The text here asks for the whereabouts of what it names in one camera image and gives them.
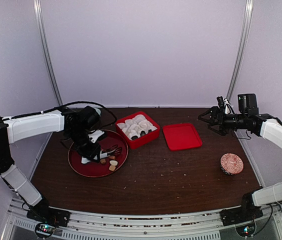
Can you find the tan block chocolate lower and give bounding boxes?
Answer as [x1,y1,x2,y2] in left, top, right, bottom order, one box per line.
[109,165,116,171]

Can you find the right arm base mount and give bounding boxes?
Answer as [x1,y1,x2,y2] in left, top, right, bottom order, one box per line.
[219,206,263,238]

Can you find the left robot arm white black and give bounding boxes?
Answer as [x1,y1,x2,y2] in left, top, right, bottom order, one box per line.
[0,106,105,222]

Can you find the white oval chocolate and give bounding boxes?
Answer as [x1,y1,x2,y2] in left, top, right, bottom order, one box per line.
[109,160,118,166]
[139,120,149,129]

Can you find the round red tray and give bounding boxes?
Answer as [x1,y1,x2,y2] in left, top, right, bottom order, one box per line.
[67,130,129,178]

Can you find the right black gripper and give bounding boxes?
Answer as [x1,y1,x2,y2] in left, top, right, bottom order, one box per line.
[197,106,248,136]

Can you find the aluminium front rail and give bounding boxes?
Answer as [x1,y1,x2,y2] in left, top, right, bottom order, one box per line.
[5,192,282,240]

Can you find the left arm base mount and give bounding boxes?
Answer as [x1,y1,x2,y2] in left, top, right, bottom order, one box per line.
[26,208,71,239]

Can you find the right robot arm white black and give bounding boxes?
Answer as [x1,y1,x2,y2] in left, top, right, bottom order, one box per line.
[198,93,282,221]

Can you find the red patterned small dish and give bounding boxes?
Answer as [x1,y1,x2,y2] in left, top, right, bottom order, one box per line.
[220,153,244,176]

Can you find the silver serving tongs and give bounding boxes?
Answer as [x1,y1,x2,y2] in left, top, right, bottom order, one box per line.
[100,144,123,159]

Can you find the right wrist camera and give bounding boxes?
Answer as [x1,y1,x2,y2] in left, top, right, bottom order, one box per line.
[216,96,235,115]

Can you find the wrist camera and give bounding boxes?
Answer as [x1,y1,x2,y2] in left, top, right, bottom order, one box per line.
[216,96,235,115]
[88,129,106,143]

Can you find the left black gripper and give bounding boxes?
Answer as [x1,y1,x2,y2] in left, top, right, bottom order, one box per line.
[67,127,101,163]

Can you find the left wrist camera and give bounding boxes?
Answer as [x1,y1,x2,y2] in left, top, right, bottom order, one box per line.
[88,129,106,143]

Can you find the pale green ceramic bowl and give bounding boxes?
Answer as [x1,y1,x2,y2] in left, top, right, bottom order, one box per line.
[93,107,101,116]

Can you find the red square tin box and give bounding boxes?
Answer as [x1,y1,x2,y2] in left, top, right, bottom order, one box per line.
[115,111,160,150]

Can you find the red tin lid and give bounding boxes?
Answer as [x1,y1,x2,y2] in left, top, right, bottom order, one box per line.
[162,123,203,151]

